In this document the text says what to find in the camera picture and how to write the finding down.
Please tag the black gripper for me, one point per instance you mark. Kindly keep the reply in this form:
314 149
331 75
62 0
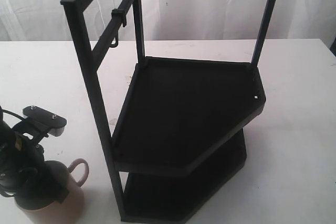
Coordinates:
22 173

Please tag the pink ceramic mug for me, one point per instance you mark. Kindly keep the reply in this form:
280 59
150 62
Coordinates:
68 207

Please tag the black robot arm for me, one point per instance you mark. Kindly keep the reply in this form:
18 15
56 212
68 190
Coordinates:
9 135

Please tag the black two-tier corner shelf rack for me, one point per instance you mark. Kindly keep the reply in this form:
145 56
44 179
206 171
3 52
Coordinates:
179 136

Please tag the black clip-on hook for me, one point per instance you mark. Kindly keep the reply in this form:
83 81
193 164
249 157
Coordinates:
122 16

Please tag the white backdrop curtain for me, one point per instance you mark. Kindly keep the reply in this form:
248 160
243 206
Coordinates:
23 20

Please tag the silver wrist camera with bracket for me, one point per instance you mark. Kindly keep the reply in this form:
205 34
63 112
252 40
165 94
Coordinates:
43 119

